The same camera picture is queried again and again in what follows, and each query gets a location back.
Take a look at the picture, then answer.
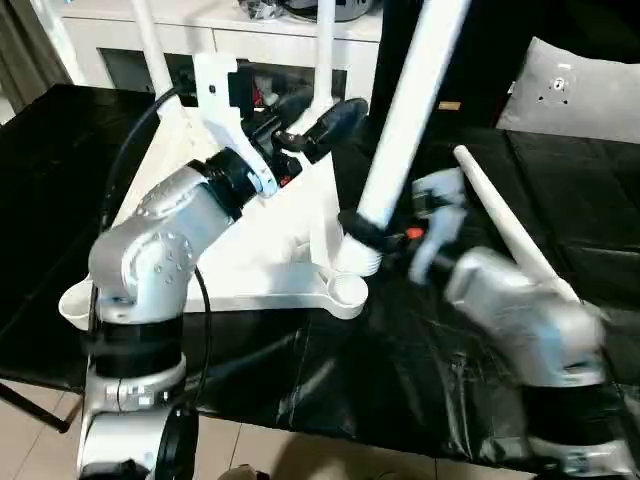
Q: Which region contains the white plastic table top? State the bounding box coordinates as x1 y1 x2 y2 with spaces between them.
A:
58 97 370 321

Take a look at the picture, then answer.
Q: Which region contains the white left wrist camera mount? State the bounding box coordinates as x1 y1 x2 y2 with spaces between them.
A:
192 51 279 200

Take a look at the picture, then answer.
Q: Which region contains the grey brown curtain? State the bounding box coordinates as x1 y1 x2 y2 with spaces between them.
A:
0 0 67 112

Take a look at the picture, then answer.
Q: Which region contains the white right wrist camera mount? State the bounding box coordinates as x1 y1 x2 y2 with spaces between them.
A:
408 167 470 287

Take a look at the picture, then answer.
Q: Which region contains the grey cushion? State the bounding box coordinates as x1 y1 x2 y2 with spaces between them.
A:
494 36 640 147

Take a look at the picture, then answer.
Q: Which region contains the black sofa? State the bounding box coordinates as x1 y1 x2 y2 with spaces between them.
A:
369 0 640 142

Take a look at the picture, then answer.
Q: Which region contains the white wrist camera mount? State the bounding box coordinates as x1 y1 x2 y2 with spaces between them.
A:
192 51 279 200
408 167 470 287

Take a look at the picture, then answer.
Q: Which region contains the white sideboard cabinet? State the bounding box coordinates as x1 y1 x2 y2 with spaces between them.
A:
49 0 387 110

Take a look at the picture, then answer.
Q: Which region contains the white plastic table leg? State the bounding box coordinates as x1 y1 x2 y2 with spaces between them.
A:
332 0 472 279
129 0 177 104
310 0 338 124
452 145 582 307

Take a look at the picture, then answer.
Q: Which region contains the black metal floor strut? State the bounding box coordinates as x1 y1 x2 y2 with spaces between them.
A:
0 381 72 434

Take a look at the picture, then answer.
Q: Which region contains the black tangled clutter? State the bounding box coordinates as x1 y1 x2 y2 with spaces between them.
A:
238 0 281 17

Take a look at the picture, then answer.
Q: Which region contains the black work mat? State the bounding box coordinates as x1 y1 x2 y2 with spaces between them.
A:
0 82 640 474

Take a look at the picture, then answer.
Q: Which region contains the grey helmet with black strap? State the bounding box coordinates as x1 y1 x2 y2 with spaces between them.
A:
279 0 372 24

